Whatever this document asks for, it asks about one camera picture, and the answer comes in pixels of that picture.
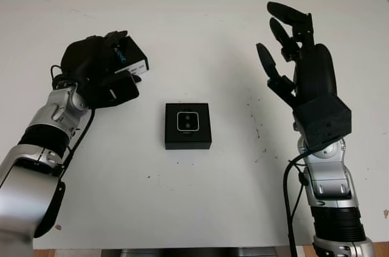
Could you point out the small silver depth camera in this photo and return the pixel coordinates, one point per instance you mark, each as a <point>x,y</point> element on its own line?
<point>187,121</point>

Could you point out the grey robot torso edge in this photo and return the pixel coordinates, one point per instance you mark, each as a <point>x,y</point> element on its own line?
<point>197,252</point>

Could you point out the black foam-lined box base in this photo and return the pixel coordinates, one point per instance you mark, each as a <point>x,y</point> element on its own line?
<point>188,143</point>

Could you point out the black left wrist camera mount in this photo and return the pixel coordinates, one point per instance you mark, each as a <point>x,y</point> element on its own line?
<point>115,93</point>

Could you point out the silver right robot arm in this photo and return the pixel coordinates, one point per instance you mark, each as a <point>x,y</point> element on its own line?
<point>331,184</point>

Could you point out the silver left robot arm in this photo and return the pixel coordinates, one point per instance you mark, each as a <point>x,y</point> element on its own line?
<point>30,172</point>

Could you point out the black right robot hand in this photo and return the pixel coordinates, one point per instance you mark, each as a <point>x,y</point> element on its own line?
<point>316,71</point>

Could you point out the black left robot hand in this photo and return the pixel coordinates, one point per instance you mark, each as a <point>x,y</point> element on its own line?
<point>88,56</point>

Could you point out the black RealSense box lid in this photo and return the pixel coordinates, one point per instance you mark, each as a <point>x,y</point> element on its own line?
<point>132,55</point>

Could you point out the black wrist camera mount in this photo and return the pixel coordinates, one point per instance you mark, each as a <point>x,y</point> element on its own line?
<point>325,120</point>
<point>115,93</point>

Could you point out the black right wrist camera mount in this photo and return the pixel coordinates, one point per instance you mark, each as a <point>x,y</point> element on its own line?
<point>325,120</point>

